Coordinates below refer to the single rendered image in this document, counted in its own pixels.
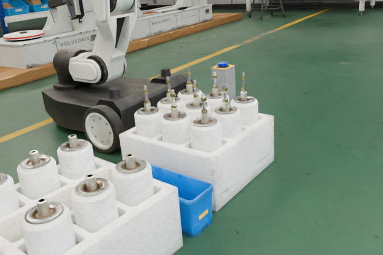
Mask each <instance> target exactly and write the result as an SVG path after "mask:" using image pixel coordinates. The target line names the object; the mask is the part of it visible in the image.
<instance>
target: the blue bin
mask: <svg viewBox="0 0 383 255"><path fill-rule="evenodd" d="M150 165H151V169H152V177H153V178H154V179H157V180H159V181H161V182H164V183H167V184H170V185H173V186H175V187H177V188H178V199H179V206H180V218H181V229H182V234H184V235H186V236H189V237H191V238H194V237H197V236H198V235H199V234H200V233H201V232H202V231H203V230H205V229H206V228H207V227H208V226H209V225H210V224H211V223H212V221H213V218H212V192H213V185H212V184H211V183H208V182H204V181H202V180H199V179H196V178H192V177H190V176H186V175H183V174H180V173H177V172H174V171H171V170H168V169H165V168H162V167H158V166H155V165H153V164H150Z"/></svg>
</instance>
